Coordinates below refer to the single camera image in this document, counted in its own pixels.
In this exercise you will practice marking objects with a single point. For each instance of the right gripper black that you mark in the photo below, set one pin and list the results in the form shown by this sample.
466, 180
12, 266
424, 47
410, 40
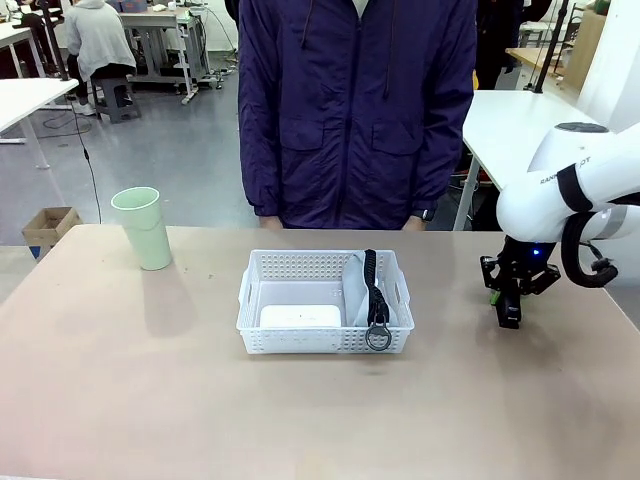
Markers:
522, 265

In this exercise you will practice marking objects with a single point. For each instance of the grey CAMPUS pencil case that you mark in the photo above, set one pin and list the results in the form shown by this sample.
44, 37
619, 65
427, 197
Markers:
365, 300

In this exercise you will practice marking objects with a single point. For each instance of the white rectangular box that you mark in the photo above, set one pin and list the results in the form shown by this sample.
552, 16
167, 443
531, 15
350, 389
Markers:
300, 316

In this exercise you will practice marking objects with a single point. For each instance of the pale green plastic cup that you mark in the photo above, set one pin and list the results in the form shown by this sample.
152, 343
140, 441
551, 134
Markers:
145, 230

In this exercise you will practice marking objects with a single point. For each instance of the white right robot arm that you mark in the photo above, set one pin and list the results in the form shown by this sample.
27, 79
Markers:
550, 200

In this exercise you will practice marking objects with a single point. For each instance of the white perforated plastic basket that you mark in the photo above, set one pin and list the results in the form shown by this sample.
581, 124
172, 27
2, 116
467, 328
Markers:
300, 340

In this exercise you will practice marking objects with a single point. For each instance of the person's left hand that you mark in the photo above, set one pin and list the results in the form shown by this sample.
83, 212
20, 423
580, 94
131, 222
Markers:
414, 225

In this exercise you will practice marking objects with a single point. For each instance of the person's right hand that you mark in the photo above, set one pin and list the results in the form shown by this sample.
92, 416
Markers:
270, 223

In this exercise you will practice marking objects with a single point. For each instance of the black wrist watch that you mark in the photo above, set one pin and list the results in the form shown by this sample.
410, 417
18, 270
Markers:
425, 215

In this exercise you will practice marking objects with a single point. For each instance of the large white side table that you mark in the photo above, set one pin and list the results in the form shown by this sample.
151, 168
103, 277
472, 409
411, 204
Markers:
515, 125

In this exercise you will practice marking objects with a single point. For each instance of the wooden desk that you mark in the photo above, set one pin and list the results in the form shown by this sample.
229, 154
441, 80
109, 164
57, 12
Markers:
530, 56

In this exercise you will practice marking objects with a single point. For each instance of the person in purple jacket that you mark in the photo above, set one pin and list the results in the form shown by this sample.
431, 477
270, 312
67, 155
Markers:
355, 100

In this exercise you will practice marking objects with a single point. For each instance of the black stand pole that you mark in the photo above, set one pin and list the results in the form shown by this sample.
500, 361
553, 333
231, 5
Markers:
550, 45

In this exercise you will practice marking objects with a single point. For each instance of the light wooden panel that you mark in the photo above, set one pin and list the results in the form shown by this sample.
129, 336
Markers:
582, 50

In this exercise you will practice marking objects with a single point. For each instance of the grey metal workbench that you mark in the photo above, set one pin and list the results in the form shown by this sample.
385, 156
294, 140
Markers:
165, 30

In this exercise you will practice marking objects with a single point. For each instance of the grey step stool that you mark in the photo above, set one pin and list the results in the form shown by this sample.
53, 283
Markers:
117, 97

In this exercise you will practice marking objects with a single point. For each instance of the brown cardboard box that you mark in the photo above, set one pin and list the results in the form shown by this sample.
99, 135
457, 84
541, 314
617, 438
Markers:
50, 227

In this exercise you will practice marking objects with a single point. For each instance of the seated person in grey hoodie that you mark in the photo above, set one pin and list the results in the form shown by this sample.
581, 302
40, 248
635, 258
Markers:
100, 35

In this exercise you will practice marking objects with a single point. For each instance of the white table with black pole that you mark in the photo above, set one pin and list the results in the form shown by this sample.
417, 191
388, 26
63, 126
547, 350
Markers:
25, 100

